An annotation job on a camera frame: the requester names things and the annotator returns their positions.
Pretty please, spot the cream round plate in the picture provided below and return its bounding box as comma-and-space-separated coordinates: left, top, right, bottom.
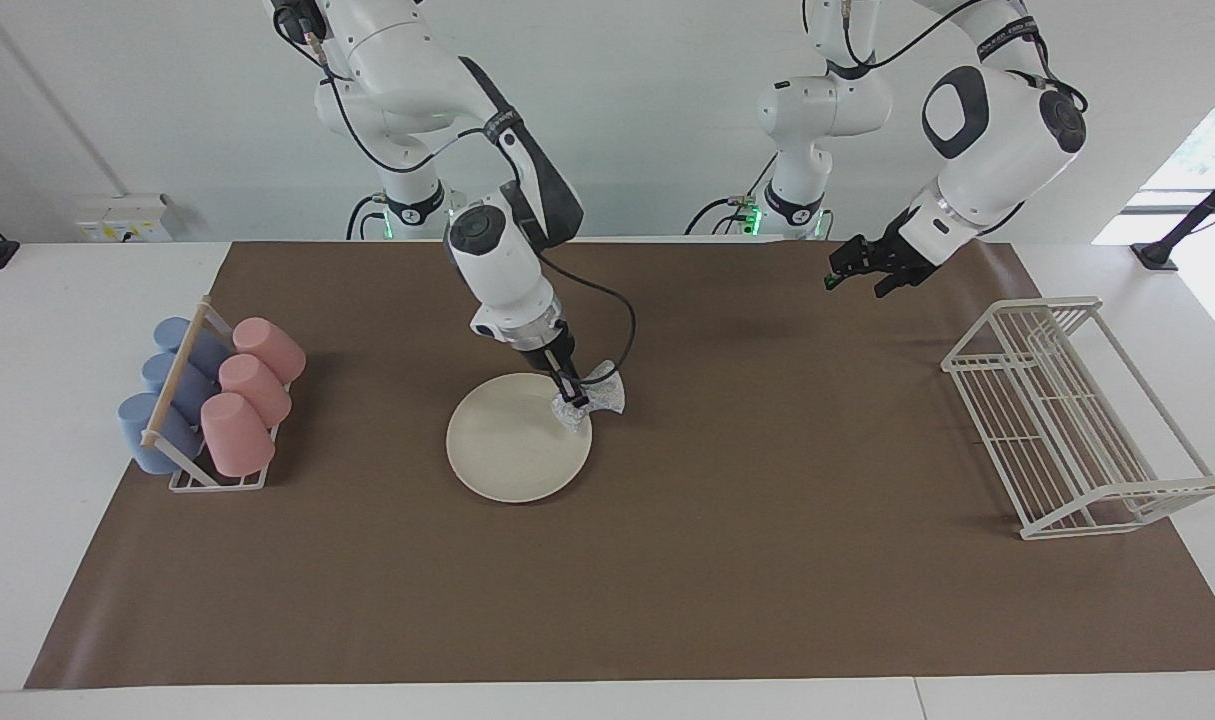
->
446, 372, 594, 503

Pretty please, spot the black base cable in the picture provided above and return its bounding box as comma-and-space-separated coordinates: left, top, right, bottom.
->
684, 150, 780, 237
345, 193, 388, 241

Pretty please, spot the brown table mat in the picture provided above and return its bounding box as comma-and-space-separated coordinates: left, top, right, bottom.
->
24, 240, 1215, 691

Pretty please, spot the white wall socket box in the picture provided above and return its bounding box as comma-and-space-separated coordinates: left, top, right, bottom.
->
75, 195, 173, 243

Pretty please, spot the blue plastic cup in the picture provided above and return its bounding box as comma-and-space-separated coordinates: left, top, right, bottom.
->
153, 317, 233, 379
117, 392, 205, 475
142, 352, 218, 421

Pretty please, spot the pink plastic cup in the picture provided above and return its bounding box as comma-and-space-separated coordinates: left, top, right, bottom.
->
200, 392, 276, 478
218, 353, 293, 429
232, 317, 307, 386

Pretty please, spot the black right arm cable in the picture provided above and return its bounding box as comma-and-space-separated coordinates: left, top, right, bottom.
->
272, 0, 637, 391

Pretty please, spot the wire cup rack wooden rod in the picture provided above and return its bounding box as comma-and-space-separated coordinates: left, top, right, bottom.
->
141, 296, 293, 493

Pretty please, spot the black left base cable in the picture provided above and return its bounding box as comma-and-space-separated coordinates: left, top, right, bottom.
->
684, 150, 780, 237

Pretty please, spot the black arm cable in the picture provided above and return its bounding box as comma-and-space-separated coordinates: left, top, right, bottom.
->
272, 0, 637, 391
837, 0, 1088, 113

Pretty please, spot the white wire dish rack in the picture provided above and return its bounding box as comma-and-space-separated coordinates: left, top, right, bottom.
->
941, 296, 1215, 541

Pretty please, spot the black right base cable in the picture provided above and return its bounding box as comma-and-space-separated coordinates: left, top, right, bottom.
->
345, 193, 388, 241

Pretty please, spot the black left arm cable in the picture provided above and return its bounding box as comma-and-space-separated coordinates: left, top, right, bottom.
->
837, 0, 1088, 113

